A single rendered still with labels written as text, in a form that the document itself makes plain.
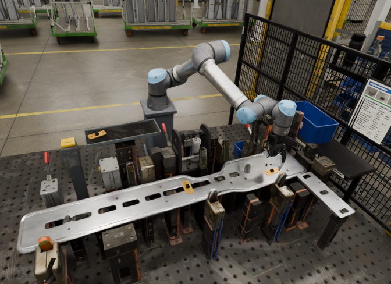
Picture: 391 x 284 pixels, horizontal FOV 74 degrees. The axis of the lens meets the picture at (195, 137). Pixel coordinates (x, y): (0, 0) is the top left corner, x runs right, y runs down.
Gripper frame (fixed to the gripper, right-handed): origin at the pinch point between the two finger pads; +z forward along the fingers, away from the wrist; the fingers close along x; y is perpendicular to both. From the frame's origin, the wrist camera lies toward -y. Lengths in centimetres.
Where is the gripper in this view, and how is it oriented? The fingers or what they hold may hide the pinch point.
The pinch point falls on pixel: (274, 162)
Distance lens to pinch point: 141.1
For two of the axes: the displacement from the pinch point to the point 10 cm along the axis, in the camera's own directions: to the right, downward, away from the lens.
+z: -0.5, 8.1, 5.8
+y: -9.2, 1.9, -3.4
